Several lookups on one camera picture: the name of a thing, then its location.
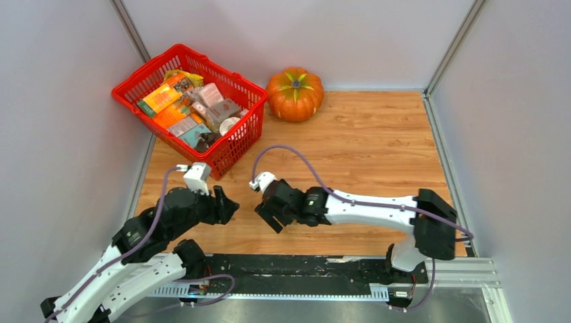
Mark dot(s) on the red plastic shopping basket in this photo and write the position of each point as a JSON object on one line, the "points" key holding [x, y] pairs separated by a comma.
{"points": [[227, 150]]}

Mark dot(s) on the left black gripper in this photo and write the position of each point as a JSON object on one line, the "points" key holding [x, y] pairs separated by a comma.
{"points": [[221, 208]]}

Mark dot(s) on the white tape roll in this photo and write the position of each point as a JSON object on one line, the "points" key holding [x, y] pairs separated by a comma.
{"points": [[227, 125]]}

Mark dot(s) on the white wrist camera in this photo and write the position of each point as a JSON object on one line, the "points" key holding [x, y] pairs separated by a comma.
{"points": [[195, 177], [262, 181]]}

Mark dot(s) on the orange snack box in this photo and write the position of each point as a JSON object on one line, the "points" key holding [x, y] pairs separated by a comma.
{"points": [[163, 96]]}

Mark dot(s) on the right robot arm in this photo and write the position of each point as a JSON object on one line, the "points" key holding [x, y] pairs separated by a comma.
{"points": [[428, 221]]}

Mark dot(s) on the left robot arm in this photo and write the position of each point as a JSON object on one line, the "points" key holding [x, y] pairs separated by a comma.
{"points": [[126, 274]]}

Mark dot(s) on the grey pink box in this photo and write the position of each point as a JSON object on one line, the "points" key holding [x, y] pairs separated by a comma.
{"points": [[221, 111]]}

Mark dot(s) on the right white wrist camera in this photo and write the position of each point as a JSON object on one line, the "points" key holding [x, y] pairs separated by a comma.
{"points": [[262, 181]]}

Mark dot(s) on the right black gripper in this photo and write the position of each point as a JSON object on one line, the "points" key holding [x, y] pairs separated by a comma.
{"points": [[268, 212]]}

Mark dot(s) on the orange pumpkin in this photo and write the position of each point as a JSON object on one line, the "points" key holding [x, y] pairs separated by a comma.
{"points": [[295, 94]]}

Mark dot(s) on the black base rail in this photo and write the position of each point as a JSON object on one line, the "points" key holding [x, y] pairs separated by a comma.
{"points": [[266, 274]]}

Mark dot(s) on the teal box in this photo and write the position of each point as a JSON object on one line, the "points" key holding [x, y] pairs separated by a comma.
{"points": [[192, 136]]}

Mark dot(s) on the yellow snack bag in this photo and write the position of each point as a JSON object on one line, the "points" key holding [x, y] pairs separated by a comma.
{"points": [[195, 79]]}

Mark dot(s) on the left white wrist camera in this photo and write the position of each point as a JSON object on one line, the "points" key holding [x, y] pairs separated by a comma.
{"points": [[195, 177]]}

